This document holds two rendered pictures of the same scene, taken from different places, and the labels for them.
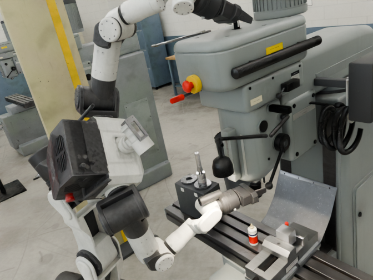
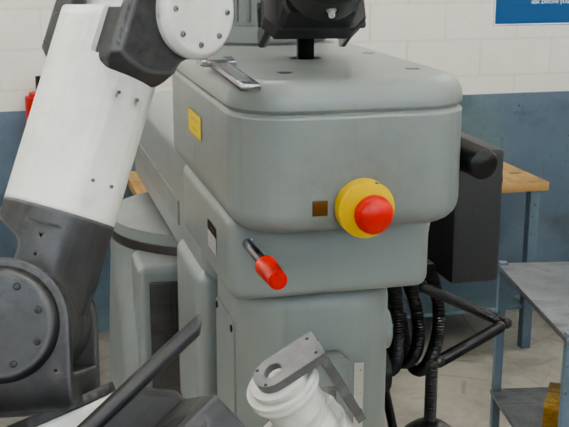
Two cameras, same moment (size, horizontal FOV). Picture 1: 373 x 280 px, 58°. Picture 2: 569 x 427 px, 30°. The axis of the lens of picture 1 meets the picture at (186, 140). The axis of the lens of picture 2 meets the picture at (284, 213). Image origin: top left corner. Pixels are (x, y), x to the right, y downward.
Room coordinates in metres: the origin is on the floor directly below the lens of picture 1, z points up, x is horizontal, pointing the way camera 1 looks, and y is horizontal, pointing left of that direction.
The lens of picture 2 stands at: (0.78, 0.96, 2.03)
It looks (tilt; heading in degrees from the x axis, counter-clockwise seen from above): 14 degrees down; 291
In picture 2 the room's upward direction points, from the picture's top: straight up
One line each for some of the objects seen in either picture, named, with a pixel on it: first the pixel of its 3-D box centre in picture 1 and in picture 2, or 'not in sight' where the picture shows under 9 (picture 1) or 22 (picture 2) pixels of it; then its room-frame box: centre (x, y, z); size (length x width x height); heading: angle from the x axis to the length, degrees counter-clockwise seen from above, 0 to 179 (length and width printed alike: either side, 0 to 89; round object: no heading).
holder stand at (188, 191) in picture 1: (198, 196); not in sight; (1.54, 0.00, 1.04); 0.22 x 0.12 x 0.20; 40
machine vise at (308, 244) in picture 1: (282, 250); not in sight; (1.08, -0.30, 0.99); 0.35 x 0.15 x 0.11; 127
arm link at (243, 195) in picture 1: (237, 198); not in sight; (1.18, -0.16, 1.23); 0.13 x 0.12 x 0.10; 20
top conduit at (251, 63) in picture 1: (280, 55); (406, 130); (1.11, -0.36, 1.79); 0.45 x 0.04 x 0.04; 125
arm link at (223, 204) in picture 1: (212, 204); not in sight; (1.15, -0.05, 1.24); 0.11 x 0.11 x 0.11; 20
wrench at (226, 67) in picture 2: (181, 38); (230, 71); (1.23, -0.05, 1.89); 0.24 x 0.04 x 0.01; 122
